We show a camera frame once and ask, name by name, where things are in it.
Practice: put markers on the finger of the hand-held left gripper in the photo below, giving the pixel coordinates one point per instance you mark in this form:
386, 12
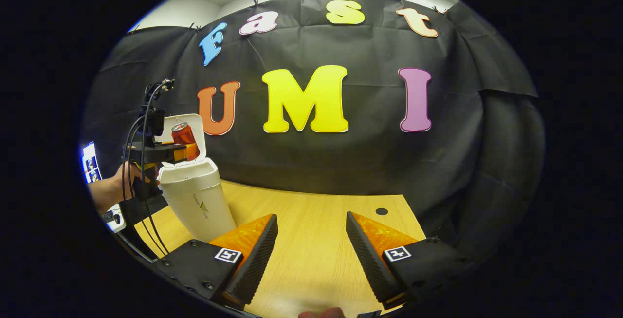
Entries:
191, 151

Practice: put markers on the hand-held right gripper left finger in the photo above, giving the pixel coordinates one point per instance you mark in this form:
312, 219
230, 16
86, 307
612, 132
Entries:
253, 264

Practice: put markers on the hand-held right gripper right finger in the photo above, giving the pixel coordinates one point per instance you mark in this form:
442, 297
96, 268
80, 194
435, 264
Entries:
372, 262

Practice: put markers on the red pop can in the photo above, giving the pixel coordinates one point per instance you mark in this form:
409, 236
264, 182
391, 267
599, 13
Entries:
184, 135

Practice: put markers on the white desktop garbage bin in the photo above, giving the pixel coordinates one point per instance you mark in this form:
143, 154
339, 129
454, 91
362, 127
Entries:
199, 201

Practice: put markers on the wooden desktop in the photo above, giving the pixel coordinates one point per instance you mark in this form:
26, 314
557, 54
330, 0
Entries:
311, 240

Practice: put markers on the computer monitor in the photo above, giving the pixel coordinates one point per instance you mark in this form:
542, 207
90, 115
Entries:
91, 162

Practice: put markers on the white side table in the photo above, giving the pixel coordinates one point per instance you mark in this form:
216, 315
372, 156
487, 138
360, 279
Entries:
114, 219

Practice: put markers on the black backdrop cloth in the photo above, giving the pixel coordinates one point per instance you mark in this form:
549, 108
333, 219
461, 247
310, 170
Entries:
316, 162

